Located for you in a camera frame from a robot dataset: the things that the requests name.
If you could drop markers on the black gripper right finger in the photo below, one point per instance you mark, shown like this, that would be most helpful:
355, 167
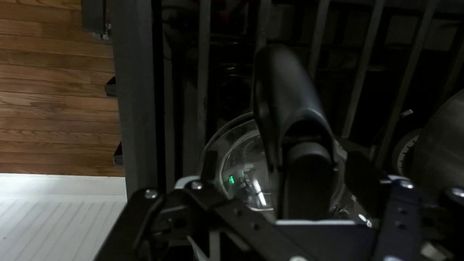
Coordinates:
396, 217

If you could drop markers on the black gas stove steel panel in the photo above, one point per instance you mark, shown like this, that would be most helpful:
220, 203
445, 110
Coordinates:
182, 72

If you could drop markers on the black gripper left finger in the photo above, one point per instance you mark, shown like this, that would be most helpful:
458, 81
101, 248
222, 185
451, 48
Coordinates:
193, 226

